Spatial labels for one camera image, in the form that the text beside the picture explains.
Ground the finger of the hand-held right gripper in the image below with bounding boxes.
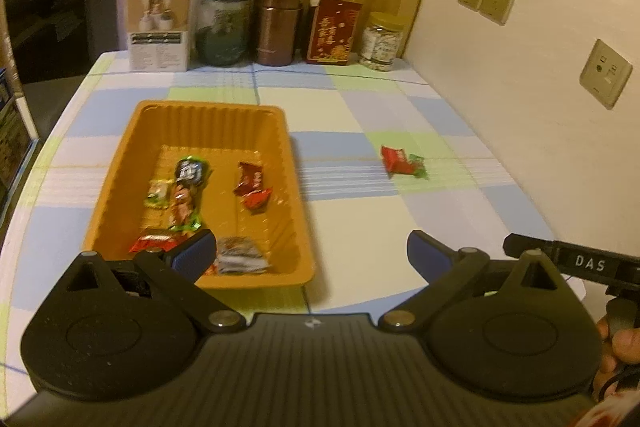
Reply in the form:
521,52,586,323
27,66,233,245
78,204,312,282
502,233,640,282

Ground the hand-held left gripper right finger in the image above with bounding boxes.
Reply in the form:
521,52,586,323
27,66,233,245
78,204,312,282
377,229,576,333

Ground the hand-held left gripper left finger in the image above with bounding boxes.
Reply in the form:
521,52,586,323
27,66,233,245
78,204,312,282
65,229,248,334

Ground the grey snack packet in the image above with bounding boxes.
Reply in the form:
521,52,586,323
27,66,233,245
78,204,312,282
214,236,269,276

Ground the dark green snack packet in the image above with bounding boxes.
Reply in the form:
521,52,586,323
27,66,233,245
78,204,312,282
169,155,211,234

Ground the yellow green candy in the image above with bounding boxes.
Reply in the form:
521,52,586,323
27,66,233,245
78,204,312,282
144,179,172,208

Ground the red candy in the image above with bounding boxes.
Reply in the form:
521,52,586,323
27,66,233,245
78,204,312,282
241,187,274,213
233,161,265,197

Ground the orange plastic tray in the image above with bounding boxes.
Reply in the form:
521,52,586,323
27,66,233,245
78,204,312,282
81,100,316,291

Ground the person's right hand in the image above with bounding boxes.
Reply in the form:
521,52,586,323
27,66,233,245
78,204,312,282
592,314,640,404

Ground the red snack packet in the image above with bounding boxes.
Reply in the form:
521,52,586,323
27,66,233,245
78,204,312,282
381,145,417,178
129,229,174,254

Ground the clear plastic nut jar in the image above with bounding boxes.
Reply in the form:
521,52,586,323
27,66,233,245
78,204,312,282
358,12,409,73

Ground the green glass jar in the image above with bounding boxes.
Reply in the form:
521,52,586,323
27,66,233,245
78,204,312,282
195,0,251,68

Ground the white cardboard box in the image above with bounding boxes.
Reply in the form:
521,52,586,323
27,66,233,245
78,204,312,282
125,0,198,72

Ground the red gift box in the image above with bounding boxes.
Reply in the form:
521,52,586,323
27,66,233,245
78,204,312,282
304,0,364,66

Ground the brown metal thermos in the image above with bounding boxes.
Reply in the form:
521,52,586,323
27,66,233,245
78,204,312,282
252,0,306,68

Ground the black monitor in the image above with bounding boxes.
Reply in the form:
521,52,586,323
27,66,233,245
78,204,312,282
2,0,119,84

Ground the beige wall outlet plate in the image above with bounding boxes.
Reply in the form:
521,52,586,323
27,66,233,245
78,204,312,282
578,38,634,110

